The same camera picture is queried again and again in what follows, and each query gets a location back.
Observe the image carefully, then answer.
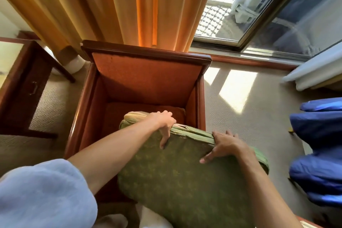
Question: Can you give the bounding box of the person's right hand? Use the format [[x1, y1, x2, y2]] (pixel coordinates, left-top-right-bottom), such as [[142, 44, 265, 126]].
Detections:
[[199, 130, 257, 168]]

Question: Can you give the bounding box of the person's left hand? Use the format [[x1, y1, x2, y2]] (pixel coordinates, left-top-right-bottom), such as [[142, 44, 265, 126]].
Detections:
[[148, 110, 177, 150]]

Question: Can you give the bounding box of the orange armchair with wooden frame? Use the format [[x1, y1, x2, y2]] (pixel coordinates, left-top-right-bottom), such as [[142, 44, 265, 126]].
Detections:
[[64, 39, 213, 228]]

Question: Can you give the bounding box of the green patterned cushion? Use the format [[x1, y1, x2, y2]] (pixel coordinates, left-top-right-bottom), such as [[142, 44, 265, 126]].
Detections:
[[117, 111, 270, 228]]

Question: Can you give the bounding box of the person's right forearm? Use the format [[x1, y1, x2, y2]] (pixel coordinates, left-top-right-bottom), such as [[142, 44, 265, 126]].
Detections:
[[236, 153, 304, 228]]

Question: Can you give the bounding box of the person's left forearm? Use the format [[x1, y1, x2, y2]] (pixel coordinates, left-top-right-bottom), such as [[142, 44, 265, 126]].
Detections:
[[67, 113, 161, 195]]

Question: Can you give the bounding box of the wooden baseboard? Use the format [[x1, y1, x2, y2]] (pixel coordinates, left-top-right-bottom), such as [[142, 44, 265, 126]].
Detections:
[[17, 30, 41, 40], [191, 51, 299, 71]]

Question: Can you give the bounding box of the blue fabric bundle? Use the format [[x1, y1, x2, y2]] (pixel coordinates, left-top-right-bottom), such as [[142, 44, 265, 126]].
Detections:
[[288, 98, 342, 208]]

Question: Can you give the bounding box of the white bed sheet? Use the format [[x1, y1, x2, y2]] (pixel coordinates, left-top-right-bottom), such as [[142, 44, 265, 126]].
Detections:
[[280, 41, 342, 92]]

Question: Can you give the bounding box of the orange yellow curtain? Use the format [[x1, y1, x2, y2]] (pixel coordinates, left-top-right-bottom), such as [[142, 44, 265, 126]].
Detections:
[[0, 0, 219, 76]]

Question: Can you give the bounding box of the wooden glass-top side table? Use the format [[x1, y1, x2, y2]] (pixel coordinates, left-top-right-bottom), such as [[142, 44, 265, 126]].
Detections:
[[0, 37, 76, 140]]

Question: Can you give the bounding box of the dark framed glass window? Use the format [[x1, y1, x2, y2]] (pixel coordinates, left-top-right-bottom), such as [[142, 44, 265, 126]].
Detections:
[[191, 0, 342, 61]]

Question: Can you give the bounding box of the pale blue shirt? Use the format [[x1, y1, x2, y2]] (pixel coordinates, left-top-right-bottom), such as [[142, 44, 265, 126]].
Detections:
[[0, 159, 174, 228]]

